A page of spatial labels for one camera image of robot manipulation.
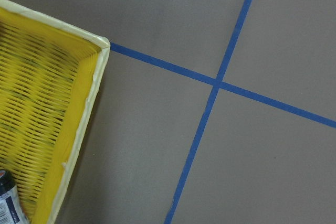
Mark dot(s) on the blue tape line lengthwise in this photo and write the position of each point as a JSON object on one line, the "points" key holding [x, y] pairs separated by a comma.
{"points": [[208, 109]]}

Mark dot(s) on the yellow plastic basket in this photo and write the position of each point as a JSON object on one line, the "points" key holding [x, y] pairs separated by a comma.
{"points": [[50, 76]]}

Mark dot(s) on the small black capped bottle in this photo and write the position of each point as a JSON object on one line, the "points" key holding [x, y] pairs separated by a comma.
{"points": [[11, 210]]}

